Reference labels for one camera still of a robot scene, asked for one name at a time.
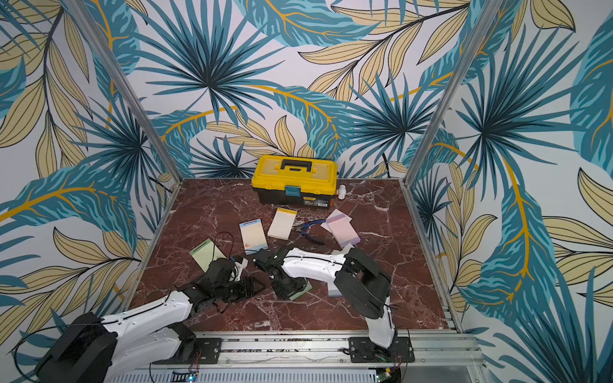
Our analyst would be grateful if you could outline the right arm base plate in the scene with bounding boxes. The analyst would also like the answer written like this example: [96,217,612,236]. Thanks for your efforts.
[347,337,415,364]

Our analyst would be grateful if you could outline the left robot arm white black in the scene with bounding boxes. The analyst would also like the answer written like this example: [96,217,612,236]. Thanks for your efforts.
[34,259,265,382]

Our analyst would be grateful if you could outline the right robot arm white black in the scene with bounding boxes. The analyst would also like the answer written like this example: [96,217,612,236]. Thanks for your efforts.
[253,247,397,349]

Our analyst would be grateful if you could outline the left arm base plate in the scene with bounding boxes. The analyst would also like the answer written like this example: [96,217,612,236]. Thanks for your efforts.
[154,338,222,365]

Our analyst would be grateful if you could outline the grey white memo pad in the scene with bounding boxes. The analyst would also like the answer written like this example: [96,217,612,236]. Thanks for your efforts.
[327,282,343,298]

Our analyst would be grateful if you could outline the small green memo pad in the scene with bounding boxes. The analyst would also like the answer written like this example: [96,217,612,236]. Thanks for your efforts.
[189,239,225,272]

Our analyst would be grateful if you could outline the large green memo pad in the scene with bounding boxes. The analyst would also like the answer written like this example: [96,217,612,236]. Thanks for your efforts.
[289,281,312,301]

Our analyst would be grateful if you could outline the blue topped cream memo pad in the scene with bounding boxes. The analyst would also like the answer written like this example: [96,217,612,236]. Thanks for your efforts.
[239,219,268,256]

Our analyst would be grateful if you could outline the aluminium front rail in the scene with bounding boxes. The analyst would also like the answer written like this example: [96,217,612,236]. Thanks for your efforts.
[115,330,494,382]

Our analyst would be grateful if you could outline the blue handled pliers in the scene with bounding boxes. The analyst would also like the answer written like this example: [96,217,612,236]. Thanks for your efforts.
[293,220,326,246]

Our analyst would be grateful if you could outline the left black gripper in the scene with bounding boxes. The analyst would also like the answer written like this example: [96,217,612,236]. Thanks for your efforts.
[214,275,267,304]

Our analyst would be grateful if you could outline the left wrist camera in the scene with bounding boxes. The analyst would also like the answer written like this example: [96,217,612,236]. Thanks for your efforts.
[232,258,248,282]

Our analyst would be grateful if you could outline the yellow black toolbox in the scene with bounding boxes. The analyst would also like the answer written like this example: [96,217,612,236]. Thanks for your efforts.
[252,155,338,209]

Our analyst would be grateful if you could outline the yellow topped cream memo pad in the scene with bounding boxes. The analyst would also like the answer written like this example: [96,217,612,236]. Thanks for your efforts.
[267,207,298,240]

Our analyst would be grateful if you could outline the pink memo pad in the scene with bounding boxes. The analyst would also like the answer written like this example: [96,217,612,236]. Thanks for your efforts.
[329,219,361,248]

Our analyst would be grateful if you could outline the small white bottle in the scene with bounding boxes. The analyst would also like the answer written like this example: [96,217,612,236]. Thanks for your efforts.
[338,184,346,200]

